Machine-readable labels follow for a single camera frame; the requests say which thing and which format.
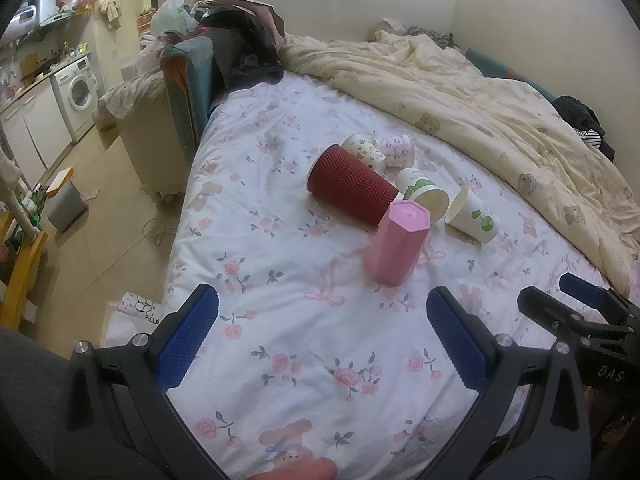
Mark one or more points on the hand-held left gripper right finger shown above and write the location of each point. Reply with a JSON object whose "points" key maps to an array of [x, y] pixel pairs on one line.
{"points": [[457, 345]]}

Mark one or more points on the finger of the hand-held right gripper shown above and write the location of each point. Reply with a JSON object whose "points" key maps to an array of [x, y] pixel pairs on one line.
{"points": [[582, 290], [542, 307]]}

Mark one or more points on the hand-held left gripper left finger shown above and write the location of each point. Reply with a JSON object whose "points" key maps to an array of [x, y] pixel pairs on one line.
{"points": [[187, 342]]}

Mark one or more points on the white cup green print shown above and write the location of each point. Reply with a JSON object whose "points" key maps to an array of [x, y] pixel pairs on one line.
{"points": [[475, 220], [417, 185]]}

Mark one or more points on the pink hexagonal plastic cup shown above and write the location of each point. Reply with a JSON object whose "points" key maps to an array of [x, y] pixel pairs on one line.
{"points": [[395, 245]]}

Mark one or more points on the red ribbed paper cup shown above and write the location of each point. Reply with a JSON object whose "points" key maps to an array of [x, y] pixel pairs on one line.
{"points": [[350, 180]]}

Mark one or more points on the pink patterned paper cup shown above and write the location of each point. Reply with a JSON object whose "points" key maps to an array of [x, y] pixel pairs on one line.
{"points": [[397, 150]]}

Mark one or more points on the yellow patterned paper cup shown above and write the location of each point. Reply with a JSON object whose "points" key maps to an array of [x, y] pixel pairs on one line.
{"points": [[367, 150]]}

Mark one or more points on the patterned paper box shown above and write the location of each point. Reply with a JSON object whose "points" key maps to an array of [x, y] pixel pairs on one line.
{"points": [[137, 305]]}

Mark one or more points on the white floral bed sheet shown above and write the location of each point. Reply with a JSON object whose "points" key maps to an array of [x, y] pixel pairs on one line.
{"points": [[280, 270]]}

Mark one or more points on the yellow wooden stool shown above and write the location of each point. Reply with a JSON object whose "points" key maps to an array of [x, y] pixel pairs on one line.
{"points": [[27, 270]]}

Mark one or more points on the black clothes heap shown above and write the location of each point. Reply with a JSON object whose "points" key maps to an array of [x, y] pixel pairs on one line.
{"points": [[575, 110]]}

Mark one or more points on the grey trash bin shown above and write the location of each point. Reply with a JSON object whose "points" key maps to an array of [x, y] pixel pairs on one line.
{"points": [[65, 205]]}

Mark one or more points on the cream bear print duvet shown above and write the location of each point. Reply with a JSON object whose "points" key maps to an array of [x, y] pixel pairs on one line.
{"points": [[475, 100]]}

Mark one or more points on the brown cardboard box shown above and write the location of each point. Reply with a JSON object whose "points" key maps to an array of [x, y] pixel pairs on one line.
{"points": [[107, 129]]}

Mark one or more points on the teal mattress edge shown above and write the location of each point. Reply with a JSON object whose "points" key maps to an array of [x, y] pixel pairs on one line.
{"points": [[495, 67]]}

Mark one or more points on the teal and orange headboard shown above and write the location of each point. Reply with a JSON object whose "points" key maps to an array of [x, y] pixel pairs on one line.
{"points": [[185, 80]]}

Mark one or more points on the white kitchen cabinet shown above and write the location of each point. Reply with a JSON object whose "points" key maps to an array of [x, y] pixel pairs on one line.
{"points": [[35, 125]]}

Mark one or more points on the white washing machine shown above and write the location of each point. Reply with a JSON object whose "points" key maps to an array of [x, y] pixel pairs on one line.
{"points": [[77, 90]]}

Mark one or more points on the dark clothes pile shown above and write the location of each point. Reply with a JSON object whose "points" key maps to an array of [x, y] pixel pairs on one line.
{"points": [[245, 40]]}

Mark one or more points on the white plastic bag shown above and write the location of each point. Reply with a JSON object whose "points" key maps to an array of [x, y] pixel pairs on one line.
{"points": [[170, 15]]}

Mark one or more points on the hanging beige cloth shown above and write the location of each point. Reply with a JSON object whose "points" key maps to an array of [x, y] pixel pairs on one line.
{"points": [[111, 12]]}

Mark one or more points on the range hood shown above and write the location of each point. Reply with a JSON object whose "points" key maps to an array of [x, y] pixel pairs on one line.
{"points": [[55, 19]]}

